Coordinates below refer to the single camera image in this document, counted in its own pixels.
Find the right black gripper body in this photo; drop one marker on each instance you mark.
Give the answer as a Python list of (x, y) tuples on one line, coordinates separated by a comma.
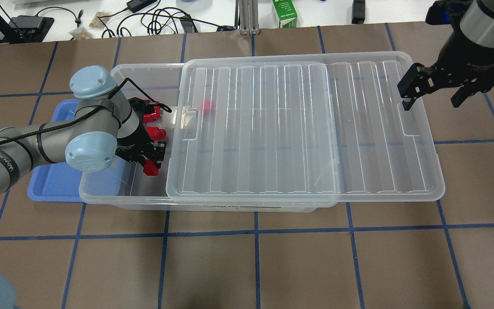
[(459, 57)]

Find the blue plastic tray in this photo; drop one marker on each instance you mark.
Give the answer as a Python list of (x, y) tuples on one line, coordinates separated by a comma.
[(55, 183)]

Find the black device on desk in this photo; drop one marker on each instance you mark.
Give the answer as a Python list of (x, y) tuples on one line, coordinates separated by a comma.
[(31, 28)]

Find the red block under lid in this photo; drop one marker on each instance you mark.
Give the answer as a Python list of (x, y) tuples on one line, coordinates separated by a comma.
[(156, 134)]

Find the red block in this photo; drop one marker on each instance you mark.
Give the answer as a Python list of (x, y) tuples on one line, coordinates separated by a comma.
[(152, 113), (156, 134), (149, 168), (207, 107)]

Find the black power adapter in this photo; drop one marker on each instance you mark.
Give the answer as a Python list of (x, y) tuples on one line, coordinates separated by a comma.
[(138, 5)]

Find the red block in box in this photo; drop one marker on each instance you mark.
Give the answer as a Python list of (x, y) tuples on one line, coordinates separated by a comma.
[(207, 107)]

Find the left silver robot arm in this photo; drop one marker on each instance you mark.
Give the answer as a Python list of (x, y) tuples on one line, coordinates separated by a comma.
[(105, 125)]

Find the green white carton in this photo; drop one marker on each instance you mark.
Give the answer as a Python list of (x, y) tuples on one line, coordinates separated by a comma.
[(285, 14)]

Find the clear plastic storage box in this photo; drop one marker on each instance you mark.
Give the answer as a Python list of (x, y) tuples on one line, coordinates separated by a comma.
[(231, 135)]

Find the aluminium frame post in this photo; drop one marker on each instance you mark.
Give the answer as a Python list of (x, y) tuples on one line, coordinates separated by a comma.
[(247, 17)]

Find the clear plastic box lid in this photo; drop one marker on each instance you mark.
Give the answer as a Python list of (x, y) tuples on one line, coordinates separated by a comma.
[(385, 154)]

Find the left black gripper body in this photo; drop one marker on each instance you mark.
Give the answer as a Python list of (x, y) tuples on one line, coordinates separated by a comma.
[(136, 145)]

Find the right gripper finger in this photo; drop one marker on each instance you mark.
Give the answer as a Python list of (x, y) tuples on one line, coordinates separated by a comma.
[(459, 97), (408, 103)]

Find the snack bag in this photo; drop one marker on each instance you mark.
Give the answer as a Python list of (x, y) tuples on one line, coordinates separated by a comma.
[(80, 33), (99, 21)]

